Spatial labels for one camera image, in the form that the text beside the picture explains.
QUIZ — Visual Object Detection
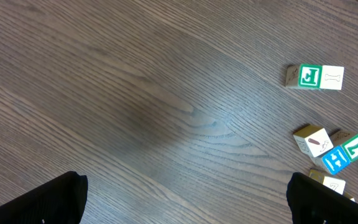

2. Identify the green picture wooden block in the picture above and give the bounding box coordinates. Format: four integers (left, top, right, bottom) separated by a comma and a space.
285, 63, 323, 89

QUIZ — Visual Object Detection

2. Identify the white question mark block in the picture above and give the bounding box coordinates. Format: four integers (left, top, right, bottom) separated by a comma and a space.
309, 169, 346, 195

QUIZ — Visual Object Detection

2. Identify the hammer picture wooden block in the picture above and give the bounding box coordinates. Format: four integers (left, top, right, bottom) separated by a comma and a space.
293, 125, 334, 157

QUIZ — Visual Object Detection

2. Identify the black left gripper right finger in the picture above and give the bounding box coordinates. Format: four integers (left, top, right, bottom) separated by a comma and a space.
286, 172, 358, 224

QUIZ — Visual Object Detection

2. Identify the green R wooden block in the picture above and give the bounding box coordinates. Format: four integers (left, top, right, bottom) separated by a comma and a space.
319, 65, 344, 90

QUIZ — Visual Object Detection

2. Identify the green L wooden block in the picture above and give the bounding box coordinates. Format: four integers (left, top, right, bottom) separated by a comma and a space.
330, 130, 358, 162

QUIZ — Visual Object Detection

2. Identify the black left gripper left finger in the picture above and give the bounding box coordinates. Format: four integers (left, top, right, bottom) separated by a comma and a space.
0, 171, 88, 224

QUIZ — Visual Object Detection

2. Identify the blue H wooden block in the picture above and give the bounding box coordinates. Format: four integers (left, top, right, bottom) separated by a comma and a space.
311, 146, 351, 175

